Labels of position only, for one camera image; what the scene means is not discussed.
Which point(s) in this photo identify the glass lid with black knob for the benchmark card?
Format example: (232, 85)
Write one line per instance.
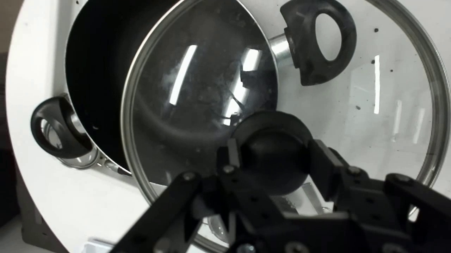
(288, 127)

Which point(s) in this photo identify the black nonstick pot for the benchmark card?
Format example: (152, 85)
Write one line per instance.
(99, 71)

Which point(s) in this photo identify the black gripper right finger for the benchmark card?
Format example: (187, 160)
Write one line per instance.
(326, 168)

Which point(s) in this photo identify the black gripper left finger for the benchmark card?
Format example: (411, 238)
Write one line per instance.
(229, 157)

